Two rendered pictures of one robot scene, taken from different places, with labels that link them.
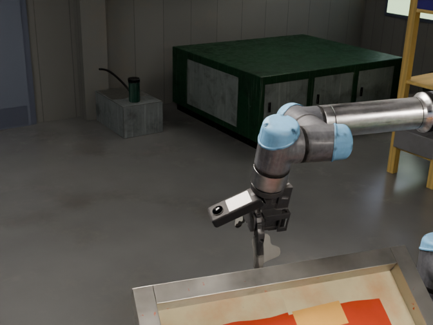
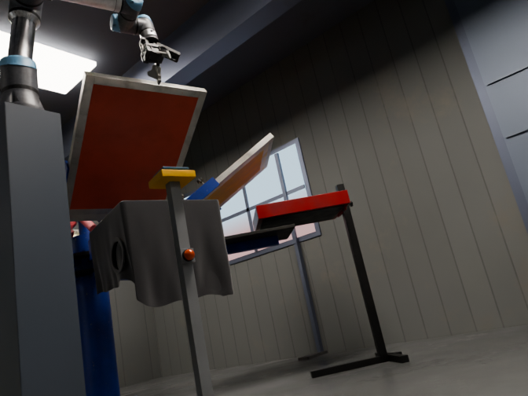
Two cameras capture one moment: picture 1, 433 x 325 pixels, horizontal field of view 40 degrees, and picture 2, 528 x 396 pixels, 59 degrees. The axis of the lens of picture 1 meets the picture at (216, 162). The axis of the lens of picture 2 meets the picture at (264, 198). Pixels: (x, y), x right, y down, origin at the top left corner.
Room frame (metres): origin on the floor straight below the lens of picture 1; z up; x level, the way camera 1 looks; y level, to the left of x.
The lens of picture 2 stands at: (2.97, -0.34, 0.38)
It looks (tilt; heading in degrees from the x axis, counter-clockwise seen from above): 15 degrees up; 162
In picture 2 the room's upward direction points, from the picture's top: 12 degrees counter-clockwise
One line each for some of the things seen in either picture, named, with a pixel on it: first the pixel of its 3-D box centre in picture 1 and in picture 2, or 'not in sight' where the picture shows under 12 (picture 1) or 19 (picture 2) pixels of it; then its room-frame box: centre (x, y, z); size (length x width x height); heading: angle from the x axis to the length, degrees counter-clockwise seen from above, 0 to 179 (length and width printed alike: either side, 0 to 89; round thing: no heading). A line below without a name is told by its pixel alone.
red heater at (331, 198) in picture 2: not in sight; (298, 212); (0.07, 0.85, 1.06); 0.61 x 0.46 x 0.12; 79
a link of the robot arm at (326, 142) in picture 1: (319, 140); (124, 21); (1.16, -0.21, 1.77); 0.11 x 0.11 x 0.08; 16
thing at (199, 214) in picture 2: not in sight; (179, 250); (1.07, -0.11, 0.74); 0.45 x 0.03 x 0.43; 109
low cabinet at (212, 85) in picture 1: (283, 84); not in sight; (7.16, -0.80, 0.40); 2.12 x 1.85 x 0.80; 124
